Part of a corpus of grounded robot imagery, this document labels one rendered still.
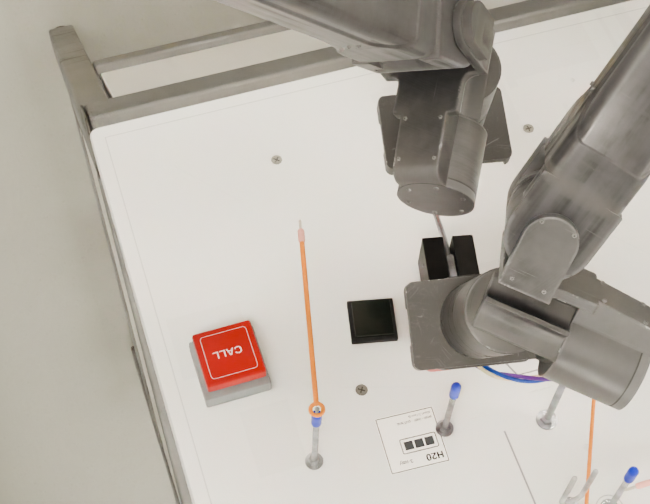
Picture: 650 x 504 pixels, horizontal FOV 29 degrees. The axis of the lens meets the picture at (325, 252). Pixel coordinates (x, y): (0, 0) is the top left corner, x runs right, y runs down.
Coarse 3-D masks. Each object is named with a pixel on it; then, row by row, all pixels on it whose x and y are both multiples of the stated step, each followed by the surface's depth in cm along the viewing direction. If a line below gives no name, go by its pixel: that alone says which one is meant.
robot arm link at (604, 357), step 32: (544, 224) 77; (512, 256) 78; (544, 256) 77; (512, 288) 79; (544, 288) 78; (576, 288) 81; (608, 288) 83; (576, 320) 81; (608, 320) 81; (640, 320) 81; (576, 352) 81; (608, 352) 81; (640, 352) 81; (576, 384) 82; (608, 384) 81; (640, 384) 81
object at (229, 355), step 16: (192, 336) 104; (208, 336) 103; (224, 336) 104; (240, 336) 104; (208, 352) 103; (224, 352) 103; (240, 352) 103; (256, 352) 103; (208, 368) 102; (224, 368) 102; (240, 368) 102; (256, 368) 102; (208, 384) 101; (224, 384) 102
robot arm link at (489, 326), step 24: (480, 288) 81; (504, 288) 81; (456, 312) 84; (480, 312) 81; (504, 312) 81; (528, 312) 81; (552, 312) 81; (480, 336) 81; (504, 336) 81; (528, 336) 81; (552, 336) 81; (552, 360) 81
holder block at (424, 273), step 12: (432, 240) 102; (456, 240) 102; (468, 240) 102; (420, 252) 104; (432, 252) 102; (444, 252) 102; (456, 252) 102; (468, 252) 102; (420, 264) 104; (432, 264) 101; (444, 264) 101; (456, 264) 102; (468, 264) 101; (420, 276) 105; (432, 276) 101; (444, 276) 101
